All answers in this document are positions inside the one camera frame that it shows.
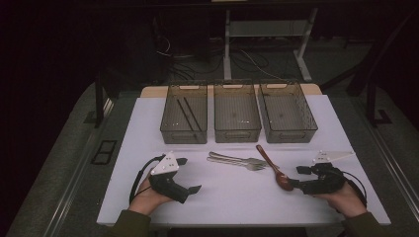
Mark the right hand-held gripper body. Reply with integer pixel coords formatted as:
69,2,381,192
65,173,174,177
297,150,357,197

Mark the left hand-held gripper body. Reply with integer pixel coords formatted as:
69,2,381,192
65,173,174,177
147,151,191,204

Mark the brown wooden spoon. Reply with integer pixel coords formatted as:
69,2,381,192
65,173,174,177
255,144,294,193

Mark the silver metal fork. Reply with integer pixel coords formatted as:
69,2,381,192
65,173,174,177
207,156,267,172
209,151,270,166

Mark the smoked plastic bin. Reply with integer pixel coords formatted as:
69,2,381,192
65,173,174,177
159,82,209,145
212,81,263,144
258,81,319,144

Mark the person's left hand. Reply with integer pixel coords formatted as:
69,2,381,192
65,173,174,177
127,177,175,216

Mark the person's right hand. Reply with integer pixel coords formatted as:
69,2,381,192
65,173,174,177
314,182,368,219

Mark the white table mat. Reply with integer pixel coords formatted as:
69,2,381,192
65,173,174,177
97,94,391,227

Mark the black metal stand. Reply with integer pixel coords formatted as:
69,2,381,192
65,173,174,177
365,78,393,128

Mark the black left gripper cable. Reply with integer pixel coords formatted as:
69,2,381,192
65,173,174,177
128,154,166,204

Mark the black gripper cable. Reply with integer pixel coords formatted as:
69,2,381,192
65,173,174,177
128,154,166,204
344,170,369,206

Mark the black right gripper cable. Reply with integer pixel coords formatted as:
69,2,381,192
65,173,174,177
344,170,369,206

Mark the metal floor rail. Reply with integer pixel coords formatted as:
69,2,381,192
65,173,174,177
42,98,115,237
352,98,419,213

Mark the tangle of floor cables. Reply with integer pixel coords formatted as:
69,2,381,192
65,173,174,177
154,36,285,82

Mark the white metal desk frame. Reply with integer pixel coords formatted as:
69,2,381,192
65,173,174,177
222,8,319,83

